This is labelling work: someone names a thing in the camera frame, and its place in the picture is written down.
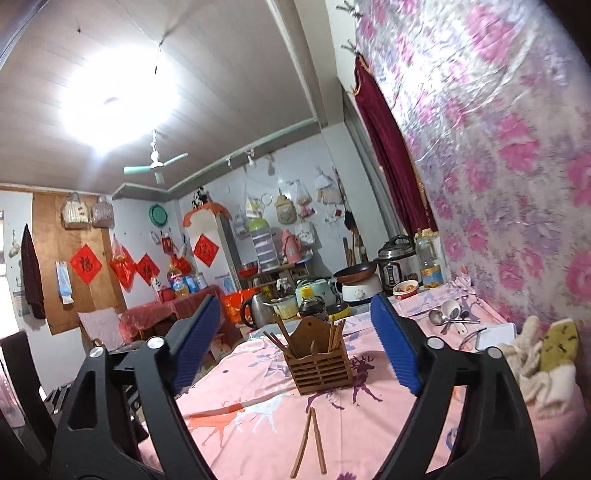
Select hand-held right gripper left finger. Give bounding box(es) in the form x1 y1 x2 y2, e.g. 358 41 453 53
48 294 222 480

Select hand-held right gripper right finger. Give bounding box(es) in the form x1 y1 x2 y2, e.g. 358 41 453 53
370 294 541 480

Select wooden chopstick holder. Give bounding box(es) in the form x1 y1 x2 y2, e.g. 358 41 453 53
283 315 354 397

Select wooden chopstick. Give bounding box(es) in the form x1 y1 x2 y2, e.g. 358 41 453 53
290 408 316 479
310 407 328 474

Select table with red cloth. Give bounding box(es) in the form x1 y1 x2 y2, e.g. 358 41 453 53
119 285 223 343

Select orange carton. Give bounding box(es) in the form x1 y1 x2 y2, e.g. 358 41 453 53
222 286 262 324

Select white electric hotplate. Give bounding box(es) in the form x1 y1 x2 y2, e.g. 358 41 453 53
341 276 384 306

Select yellow oil jug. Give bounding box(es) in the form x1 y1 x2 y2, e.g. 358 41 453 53
167 270 190 296

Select steel electric kettle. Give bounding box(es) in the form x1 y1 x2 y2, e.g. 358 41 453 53
239 292 273 329

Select steel pressure cooker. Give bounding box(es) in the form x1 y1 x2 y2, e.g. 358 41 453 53
377 235 417 296

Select white refrigerator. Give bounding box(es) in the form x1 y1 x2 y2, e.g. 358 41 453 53
187 210 241 296

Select copper frying pan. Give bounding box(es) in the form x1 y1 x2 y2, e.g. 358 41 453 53
333 261 379 285

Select pink printed tablecloth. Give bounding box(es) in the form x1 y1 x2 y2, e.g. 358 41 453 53
139 281 579 480

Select clear cooking oil bottle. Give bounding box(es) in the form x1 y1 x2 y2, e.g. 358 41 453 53
414 231 445 289

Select dark soy sauce bottle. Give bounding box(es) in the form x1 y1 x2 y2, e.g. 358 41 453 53
298 295 330 324

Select red diamond paper poster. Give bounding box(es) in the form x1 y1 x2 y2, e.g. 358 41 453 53
69 244 103 281
192 234 221 267
135 253 161 285

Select mint green rice cooker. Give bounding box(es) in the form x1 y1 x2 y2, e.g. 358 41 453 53
295 278 336 308

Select rattan chair with cushion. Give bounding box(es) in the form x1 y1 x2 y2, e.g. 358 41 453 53
76 307 126 352

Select white square box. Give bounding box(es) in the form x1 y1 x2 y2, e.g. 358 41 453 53
475 323 517 352

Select wooden boards and rolling pins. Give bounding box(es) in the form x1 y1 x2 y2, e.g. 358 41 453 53
342 235 370 269

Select red hanging decoration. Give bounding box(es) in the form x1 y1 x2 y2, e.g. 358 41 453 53
109 237 137 292

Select stacked steamer with green lid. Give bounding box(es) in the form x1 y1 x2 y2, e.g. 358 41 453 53
246 218 280 271

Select cream knitted cloth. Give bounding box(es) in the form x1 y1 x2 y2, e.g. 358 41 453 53
500 316 579 408

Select orange cloth cover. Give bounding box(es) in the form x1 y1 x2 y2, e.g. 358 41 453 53
182 202 232 227

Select pink thermos jug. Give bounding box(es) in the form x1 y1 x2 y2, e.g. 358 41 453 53
280 229 300 265

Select blue mask packet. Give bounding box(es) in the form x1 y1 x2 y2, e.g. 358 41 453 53
55 261 75 304

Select brown wooden board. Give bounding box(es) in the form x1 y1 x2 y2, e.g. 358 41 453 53
31 191 128 336

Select hanging clear plastic bag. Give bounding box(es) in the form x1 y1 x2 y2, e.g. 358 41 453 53
244 182 264 218
315 170 341 204
295 181 315 218

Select beige hanging heart bag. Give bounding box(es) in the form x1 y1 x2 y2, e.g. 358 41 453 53
274 194 297 226

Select woven straw bag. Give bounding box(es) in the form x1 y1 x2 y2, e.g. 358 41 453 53
61 191 91 230
91 196 115 229

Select yellow patterned cloth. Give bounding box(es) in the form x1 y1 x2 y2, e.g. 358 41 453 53
540 320 581 373

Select dark hanging garment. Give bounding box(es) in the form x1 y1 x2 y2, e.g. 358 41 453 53
20 224 47 320

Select green ceiling fan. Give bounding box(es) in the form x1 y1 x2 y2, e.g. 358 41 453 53
123 131 189 185

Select dark red curtain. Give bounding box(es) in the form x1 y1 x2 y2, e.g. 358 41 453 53
353 55 440 237

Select round ceiling light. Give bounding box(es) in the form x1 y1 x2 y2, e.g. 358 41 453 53
59 43 182 154

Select thin clear cable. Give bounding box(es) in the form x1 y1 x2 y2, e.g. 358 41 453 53
459 329 488 352

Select floral plastic wall sheet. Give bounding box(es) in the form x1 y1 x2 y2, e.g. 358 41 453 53
355 0 591 334

